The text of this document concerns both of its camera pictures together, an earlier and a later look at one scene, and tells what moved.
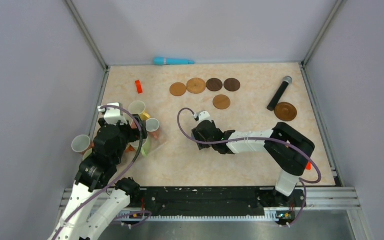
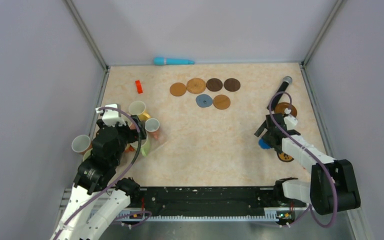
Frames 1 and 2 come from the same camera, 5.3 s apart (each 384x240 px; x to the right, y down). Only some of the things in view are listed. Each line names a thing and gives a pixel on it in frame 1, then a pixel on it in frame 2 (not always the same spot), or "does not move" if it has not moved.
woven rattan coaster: [196, 85] does not move
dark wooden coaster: [232, 84] does not move
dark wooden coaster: [214, 84] does not move
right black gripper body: [203, 145] -> [267, 137]
